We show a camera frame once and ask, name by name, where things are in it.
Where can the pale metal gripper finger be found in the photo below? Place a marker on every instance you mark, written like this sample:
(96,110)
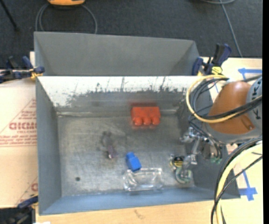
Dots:
(186,165)
(193,160)

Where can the black and yellow round thing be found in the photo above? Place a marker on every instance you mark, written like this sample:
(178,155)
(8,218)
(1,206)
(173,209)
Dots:
(177,163)

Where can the clear plastic bottle blue cap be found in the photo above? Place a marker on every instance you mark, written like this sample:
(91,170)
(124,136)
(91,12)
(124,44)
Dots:
(141,178)

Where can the orange-red toy building block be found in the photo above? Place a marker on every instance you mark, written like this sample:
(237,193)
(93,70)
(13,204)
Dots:
(145,115)

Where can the grey metal bin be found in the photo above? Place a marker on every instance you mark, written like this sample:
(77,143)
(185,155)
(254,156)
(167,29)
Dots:
(90,136)

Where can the brown cardboard board red print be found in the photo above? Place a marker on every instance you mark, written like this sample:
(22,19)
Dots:
(13,148)

